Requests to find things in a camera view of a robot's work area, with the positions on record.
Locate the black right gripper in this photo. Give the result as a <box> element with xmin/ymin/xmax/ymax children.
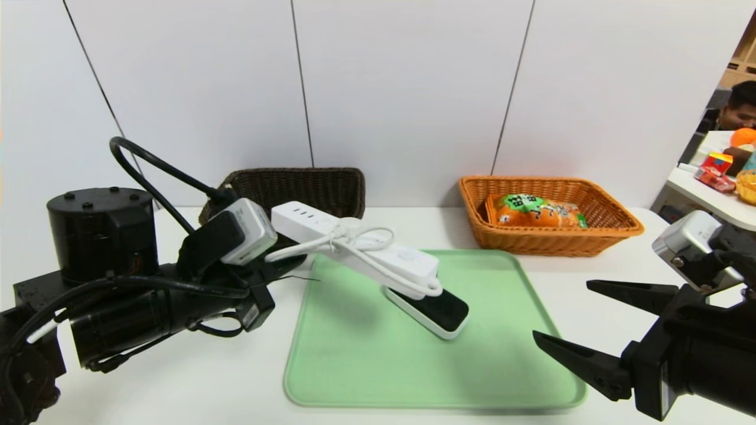
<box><xmin>532</xmin><ymin>279</ymin><xmax>756</xmax><ymax>421</ymax></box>

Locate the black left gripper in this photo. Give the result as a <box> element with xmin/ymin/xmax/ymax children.
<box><xmin>167</xmin><ymin>244</ymin><xmax>308</xmax><ymax>336</ymax></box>

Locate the white power strip with cord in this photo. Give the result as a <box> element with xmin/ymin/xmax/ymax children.
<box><xmin>265</xmin><ymin>201</ymin><xmax>444</xmax><ymax>300</ymax></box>

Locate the orange snack bag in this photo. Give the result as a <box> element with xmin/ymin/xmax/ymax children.
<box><xmin>484</xmin><ymin>193</ymin><xmax>589</xmax><ymax>229</ymax></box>

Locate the black and white board eraser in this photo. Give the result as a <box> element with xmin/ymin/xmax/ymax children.
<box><xmin>384</xmin><ymin>286</ymin><xmax>471</xmax><ymax>341</ymax></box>

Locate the dark brown wicker basket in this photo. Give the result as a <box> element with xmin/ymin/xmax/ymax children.
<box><xmin>198</xmin><ymin>168</ymin><xmax>366</xmax><ymax>237</ymax></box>

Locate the orange wicker basket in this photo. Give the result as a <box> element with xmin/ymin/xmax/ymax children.
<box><xmin>458</xmin><ymin>175</ymin><xmax>644</xmax><ymax>257</ymax></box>

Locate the light green plastic tray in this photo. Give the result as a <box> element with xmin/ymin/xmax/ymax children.
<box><xmin>283</xmin><ymin>249</ymin><xmax>588</xmax><ymax>410</ymax></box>

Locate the white side table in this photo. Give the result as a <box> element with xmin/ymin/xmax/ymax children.
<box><xmin>666</xmin><ymin>130</ymin><xmax>756</xmax><ymax>232</ymax></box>

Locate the red snack packet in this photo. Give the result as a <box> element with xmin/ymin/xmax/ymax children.
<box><xmin>695</xmin><ymin>168</ymin><xmax>738</xmax><ymax>193</ymax></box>

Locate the red and yellow box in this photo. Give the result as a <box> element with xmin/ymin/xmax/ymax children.
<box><xmin>701</xmin><ymin>152</ymin><xmax>735</xmax><ymax>176</ymax></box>

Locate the dark brown block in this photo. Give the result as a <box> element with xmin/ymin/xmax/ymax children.
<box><xmin>724</xmin><ymin>146</ymin><xmax>755</xmax><ymax>176</ymax></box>

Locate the person with black hair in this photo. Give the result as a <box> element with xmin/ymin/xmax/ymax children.
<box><xmin>706</xmin><ymin>80</ymin><xmax>756</xmax><ymax>132</ymax></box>

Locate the wooden shelf unit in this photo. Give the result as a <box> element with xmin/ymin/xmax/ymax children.
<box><xmin>729</xmin><ymin>18</ymin><xmax>756</xmax><ymax>89</ymax></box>

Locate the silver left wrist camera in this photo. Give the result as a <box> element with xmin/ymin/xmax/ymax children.
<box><xmin>220</xmin><ymin>198</ymin><xmax>278</xmax><ymax>266</ymax></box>

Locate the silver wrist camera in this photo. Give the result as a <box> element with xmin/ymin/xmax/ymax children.
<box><xmin>651</xmin><ymin>210</ymin><xmax>726</xmax><ymax>279</ymax></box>
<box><xmin>220</xmin><ymin>198</ymin><xmax>278</xmax><ymax>266</ymax></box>

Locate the black left camera bracket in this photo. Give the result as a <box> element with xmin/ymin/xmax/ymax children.
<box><xmin>177</xmin><ymin>210</ymin><xmax>246</xmax><ymax>281</ymax></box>

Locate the black camera bracket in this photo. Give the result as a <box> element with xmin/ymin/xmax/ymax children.
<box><xmin>177</xmin><ymin>210</ymin><xmax>246</xmax><ymax>281</ymax></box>
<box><xmin>679</xmin><ymin>224</ymin><xmax>756</xmax><ymax>296</ymax></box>

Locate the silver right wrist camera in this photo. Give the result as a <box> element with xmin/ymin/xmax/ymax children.
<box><xmin>651</xmin><ymin>210</ymin><xmax>726</xmax><ymax>279</ymax></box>

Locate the black right camera bracket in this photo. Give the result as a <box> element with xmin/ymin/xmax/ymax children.
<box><xmin>679</xmin><ymin>224</ymin><xmax>756</xmax><ymax>296</ymax></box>

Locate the black left camera cable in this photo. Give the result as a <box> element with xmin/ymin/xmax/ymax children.
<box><xmin>109</xmin><ymin>137</ymin><xmax>240</xmax><ymax>237</ymax></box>

